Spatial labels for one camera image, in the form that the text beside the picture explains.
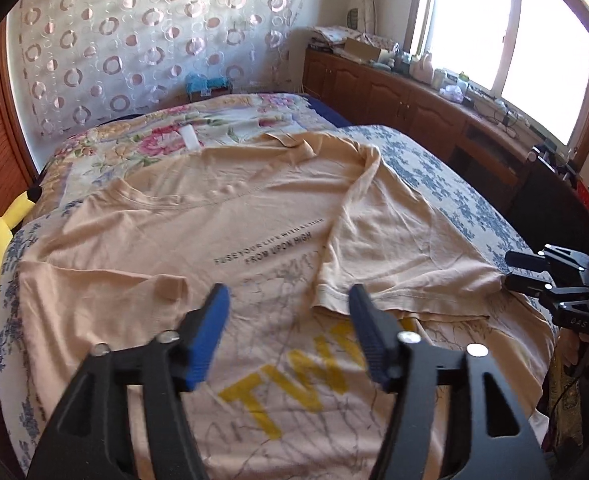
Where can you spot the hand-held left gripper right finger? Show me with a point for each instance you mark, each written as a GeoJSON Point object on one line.
{"type": "Point", "coordinates": [369, 330]}

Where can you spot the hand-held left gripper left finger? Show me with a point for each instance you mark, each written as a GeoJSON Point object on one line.
{"type": "Point", "coordinates": [209, 330]}

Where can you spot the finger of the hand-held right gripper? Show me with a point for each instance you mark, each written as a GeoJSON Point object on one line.
{"type": "Point", "coordinates": [526, 285]}
{"type": "Point", "coordinates": [526, 259]}

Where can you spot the beige printed t-shirt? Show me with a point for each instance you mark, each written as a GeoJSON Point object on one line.
{"type": "Point", "coordinates": [234, 220]}

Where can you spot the black equipment stand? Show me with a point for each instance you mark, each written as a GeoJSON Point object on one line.
{"type": "Point", "coordinates": [556, 195]}

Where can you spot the blue floral bed sheet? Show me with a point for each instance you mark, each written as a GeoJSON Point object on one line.
{"type": "Point", "coordinates": [439, 180]}

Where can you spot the clear plastic bag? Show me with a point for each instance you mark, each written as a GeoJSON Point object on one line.
{"type": "Point", "coordinates": [453, 91]}

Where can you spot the small white remote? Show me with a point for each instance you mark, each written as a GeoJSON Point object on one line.
{"type": "Point", "coordinates": [190, 138]}

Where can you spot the pink floral blanket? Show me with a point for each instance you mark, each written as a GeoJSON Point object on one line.
{"type": "Point", "coordinates": [174, 135]}

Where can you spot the wooden cabinet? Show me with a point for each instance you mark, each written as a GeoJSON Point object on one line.
{"type": "Point", "coordinates": [399, 105]}

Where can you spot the navy bed sheet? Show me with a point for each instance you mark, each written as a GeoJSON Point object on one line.
{"type": "Point", "coordinates": [329, 110]}

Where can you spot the window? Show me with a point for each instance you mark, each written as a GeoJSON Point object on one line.
{"type": "Point", "coordinates": [504, 25]}

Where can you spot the blue fluffy toy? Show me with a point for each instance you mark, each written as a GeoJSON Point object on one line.
{"type": "Point", "coordinates": [204, 82]}

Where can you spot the cardboard box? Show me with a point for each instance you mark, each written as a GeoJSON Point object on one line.
{"type": "Point", "coordinates": [367, 49]}

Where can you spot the wooden slatted wardrobe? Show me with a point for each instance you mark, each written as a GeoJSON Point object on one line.
{"type": "Point", "coordinates": [4, 135]}

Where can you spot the folded floral cloth pile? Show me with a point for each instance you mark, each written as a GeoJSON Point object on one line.
{"type": "Point", "coordinates": [332, 37]}

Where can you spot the circle patterned curtain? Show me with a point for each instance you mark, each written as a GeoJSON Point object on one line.
{"type": "Point", "coordinates": [139, 35]}

